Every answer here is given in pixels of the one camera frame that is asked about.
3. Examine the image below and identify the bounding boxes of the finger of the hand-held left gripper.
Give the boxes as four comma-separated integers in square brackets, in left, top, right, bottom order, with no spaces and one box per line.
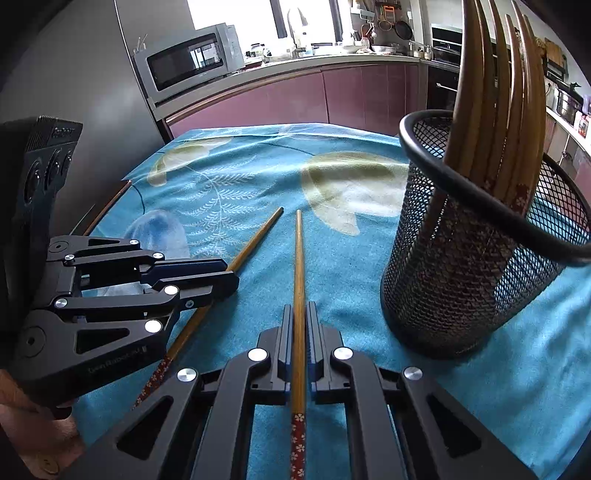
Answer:
[54,271,241,393]
[47,235,228,289]

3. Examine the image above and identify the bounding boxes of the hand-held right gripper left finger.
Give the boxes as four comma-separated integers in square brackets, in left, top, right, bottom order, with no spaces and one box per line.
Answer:
[60,302,296,480]

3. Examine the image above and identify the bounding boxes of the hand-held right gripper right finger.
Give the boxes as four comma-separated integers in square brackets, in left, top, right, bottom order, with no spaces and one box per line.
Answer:
[305,301,539,480]

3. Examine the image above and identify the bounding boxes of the wooden chopstick red patterned end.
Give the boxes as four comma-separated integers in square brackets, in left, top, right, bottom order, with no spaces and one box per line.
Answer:
[288,209,309,480]
[131,207,284,411]

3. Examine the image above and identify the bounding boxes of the black mesh utensil holder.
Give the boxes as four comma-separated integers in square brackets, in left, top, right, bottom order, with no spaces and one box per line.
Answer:
[381,110,591,361]

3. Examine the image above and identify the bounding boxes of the bunch of wooden chopsticks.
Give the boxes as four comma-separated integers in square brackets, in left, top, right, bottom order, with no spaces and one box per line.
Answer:
[416,0,550,278]

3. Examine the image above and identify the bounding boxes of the person's left hand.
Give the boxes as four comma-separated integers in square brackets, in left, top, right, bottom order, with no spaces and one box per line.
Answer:
[0,369,88,480]

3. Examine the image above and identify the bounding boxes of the blue printed tablecloth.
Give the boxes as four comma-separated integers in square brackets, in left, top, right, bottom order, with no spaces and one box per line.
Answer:
[74,122,591,480]

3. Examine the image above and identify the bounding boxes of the grey refrigerator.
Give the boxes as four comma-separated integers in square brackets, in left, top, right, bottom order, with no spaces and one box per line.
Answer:
[0,0,195,232]

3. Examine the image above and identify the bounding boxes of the white microwave oven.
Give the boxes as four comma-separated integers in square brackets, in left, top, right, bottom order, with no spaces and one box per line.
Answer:
[134,23,246,105]

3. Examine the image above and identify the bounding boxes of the white kitchen countertop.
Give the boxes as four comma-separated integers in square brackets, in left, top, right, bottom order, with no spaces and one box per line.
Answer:
[152,44,591,139]

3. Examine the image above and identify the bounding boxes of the pink base cabinets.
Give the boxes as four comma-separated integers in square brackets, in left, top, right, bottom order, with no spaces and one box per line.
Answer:
[164,62,591,185]

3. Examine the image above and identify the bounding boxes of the kitchen window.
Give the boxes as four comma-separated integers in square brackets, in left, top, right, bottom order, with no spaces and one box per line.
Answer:
[187,0,345,45]

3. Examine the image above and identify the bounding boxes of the chrome kitchen faucet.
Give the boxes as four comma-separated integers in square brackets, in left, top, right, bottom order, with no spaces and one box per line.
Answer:
[286,7,310,49]

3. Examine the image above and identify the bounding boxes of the black built-in oven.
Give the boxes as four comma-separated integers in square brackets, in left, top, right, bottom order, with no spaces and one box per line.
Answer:
[427,64,462,112]

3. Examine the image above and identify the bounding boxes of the black range hood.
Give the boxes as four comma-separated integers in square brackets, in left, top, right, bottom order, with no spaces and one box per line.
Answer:
[431,25,464,53]

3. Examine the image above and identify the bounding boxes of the steel steamer pot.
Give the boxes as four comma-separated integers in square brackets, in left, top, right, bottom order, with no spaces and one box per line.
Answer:
[553,88,581,126]

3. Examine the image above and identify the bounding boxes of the black wall rack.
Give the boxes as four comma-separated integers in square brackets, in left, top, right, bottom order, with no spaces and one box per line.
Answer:
[544,39,571,82]

